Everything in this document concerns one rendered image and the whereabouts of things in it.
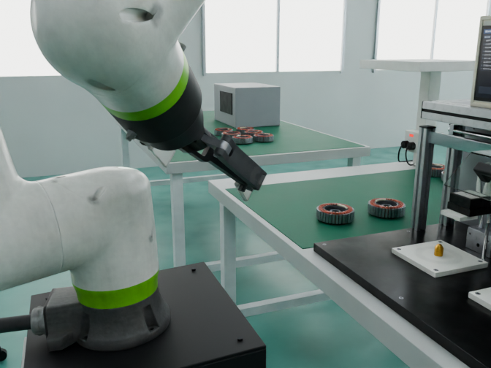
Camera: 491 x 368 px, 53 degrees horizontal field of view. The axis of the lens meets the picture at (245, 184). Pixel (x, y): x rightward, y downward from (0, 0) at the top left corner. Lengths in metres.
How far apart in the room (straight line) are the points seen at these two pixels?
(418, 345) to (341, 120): 5.50
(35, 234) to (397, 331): 0.65
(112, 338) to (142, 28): 0.49
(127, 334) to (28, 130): 4.69
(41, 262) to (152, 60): 0.36
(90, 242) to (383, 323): 0.58
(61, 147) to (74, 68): 5.01
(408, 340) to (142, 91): 0.70
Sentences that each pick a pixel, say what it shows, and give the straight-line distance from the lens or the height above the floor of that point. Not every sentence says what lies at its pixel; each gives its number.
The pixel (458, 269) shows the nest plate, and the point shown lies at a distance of 1.20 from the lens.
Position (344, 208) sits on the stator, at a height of 0.78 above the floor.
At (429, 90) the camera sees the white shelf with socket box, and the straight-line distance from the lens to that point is 2.26.
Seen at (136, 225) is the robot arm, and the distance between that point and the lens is 0.71.
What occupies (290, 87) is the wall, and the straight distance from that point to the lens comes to 5.95.
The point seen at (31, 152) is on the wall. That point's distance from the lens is 5.41.
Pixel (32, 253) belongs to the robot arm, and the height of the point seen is 1.00.
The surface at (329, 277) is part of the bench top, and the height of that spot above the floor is 0.75.
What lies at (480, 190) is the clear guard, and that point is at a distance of 0.93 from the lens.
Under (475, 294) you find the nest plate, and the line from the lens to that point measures 1.09.
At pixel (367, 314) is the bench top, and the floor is 0.73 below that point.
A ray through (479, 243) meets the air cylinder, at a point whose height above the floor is 0.79.
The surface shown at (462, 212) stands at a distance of 1.24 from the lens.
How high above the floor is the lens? 1.25
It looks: 15 degrees down
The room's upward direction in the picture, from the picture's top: straight up
